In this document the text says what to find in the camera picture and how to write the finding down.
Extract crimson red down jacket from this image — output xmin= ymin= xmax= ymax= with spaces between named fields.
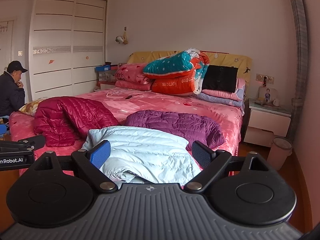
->
xmin=33 ymin=96 xmax=120 ymax=147

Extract wall lamp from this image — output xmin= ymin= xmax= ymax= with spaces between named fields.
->
xmin=116 ymin=27 xmax=128 ymax=44

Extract black cushion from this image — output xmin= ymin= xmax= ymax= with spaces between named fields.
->
xmin=202 ymin=65 xmax=238 ymax=93

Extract grey plaid curtain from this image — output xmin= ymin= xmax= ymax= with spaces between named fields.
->
xmin=286 ymin=0 xmax=309 ymax=141

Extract wall power sockets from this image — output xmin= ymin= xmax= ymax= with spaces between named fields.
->
xmin=256 ymin=74 xmax=274 ymax=84

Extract pink lavender folded blankets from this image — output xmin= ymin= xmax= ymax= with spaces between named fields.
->
xmin=193 ymin=78 xmax=246 ymax=108

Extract pink bed with blanket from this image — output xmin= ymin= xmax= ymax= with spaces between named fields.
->
xmin=9 ymin=88 xmax=242 ymax=158

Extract white bedside nightstand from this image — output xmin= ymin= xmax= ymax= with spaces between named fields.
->
xmin=244 ymin=99 xmax=291 ymax=147

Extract purple down jacket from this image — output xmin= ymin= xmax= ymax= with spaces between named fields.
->
xmin=125 ymin=110 xmax=225 ymax=150

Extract teal orange folded quilt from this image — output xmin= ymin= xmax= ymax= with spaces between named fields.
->
xmin=143 ymin=48 xmax=210 ymax=95

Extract person in black cap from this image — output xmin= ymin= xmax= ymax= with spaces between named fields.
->
xmin=0 ymin=61 xmax=28 ymax=117

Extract white sliding wardrobe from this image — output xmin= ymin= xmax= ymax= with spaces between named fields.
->
xmin=29 ymin=0 xmax=107 ymax=100

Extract yellow patterned pillow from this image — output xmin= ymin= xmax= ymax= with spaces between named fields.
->
xmin=18 ymin=98 xmax=47 ymax=116

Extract pink folded quilt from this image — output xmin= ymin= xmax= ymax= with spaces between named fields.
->
xmin=115 ymin=63 xmax=153 ymax=91

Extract light blue down jacket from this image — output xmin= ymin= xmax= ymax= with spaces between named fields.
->
xmin=82 ymin=126 xmax=201 ymax=185

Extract framed child photo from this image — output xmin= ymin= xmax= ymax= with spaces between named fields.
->
xmin=257 ymin=86 xmax=278 ymax=104

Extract pink waste bin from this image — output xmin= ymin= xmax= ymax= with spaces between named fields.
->
xmin=267 ymin=137 xmax=292 ymax=171

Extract blue box on shelf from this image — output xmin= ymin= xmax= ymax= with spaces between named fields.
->
xmin=95 ymin=65 xmax=111 ymax=72

